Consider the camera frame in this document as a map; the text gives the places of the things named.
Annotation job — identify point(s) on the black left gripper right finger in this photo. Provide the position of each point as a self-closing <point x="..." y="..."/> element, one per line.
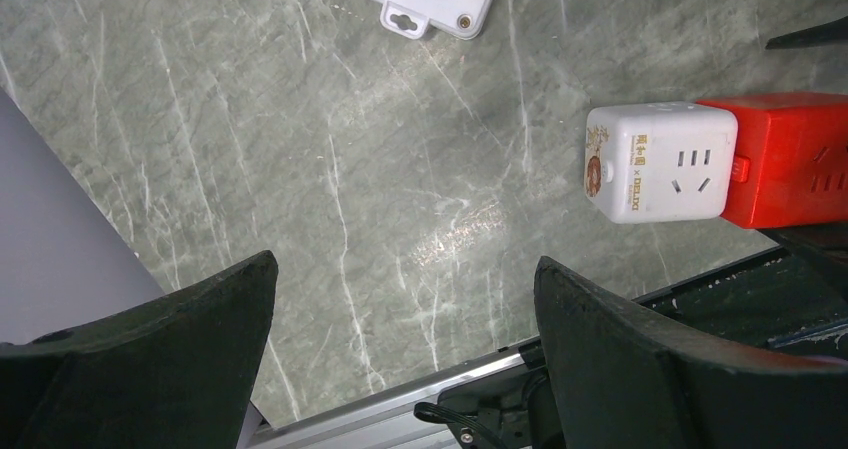
<point x="625" y="376"/>

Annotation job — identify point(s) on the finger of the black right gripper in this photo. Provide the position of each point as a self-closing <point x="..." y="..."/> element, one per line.
<point x="834" y="32"/>

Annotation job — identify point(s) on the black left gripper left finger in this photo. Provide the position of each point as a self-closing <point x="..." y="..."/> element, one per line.
<point x="175" y="372"/>

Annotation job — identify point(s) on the red cube adapter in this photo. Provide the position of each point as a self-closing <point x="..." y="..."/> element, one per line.
<point x="790" y="159"/>

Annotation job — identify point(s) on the white cube adapter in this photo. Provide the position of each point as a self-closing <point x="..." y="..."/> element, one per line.
<point x="659" y="162"/>

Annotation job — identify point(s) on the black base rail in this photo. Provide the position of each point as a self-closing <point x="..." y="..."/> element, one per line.
<point x="791" y="299"/>

